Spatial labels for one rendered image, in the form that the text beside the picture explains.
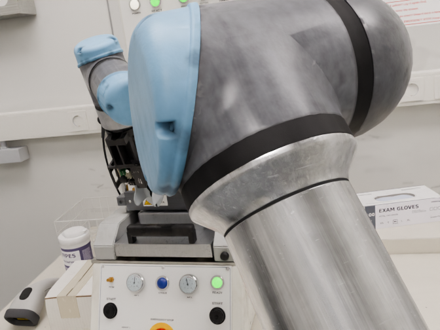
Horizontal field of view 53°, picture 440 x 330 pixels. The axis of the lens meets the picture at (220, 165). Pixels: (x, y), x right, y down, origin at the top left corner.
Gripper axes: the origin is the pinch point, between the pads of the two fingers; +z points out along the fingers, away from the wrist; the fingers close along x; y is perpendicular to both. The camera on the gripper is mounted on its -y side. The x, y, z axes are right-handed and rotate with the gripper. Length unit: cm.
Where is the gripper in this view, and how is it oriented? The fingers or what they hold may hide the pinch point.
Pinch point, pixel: (156, 198)
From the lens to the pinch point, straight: 94.3
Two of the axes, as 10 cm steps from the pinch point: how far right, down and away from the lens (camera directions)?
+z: 1.9, 8.0, 5.7
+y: -1.7, 6.0, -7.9
